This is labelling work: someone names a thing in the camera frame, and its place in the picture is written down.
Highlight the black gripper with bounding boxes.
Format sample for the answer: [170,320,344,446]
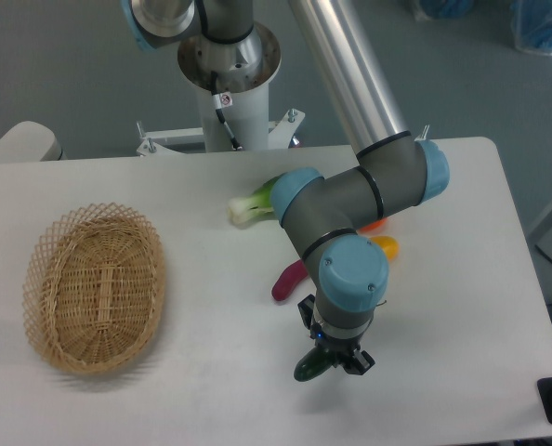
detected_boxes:
[297,295,375,375]

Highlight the dark green cucumber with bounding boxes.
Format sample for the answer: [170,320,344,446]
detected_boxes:
[294,347,335,382]

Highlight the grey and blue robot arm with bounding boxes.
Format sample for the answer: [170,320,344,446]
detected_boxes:
[122,1,450,382]

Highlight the woven wicker basket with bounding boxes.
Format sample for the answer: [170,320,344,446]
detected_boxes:
[22,203,165,375]

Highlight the purple sweet potato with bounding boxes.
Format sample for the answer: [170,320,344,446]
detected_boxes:
[271,260,309,302]

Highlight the yellow mango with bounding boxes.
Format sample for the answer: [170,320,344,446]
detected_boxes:
[369,236,400,261]

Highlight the orange tangerine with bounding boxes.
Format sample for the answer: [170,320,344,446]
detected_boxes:
[359,217,388,233]

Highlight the green bok choy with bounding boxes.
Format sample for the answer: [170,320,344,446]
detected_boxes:
[227,176,280,226]

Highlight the blue plastic bag left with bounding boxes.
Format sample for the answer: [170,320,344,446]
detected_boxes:
[408,0,476,21]

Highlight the blue plastic bag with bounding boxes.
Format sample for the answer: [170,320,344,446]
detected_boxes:
[510,0,552,56]
[408,0,476,21]

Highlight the white chair backrest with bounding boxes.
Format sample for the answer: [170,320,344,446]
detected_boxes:
[0,121,67,164]

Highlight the blue plastic bag right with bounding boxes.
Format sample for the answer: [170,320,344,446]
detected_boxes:
[510,0,552,56]

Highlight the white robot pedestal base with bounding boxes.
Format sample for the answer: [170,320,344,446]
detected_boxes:
[138,22,305,156]

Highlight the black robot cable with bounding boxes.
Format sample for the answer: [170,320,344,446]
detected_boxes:
[208,70,243,151]

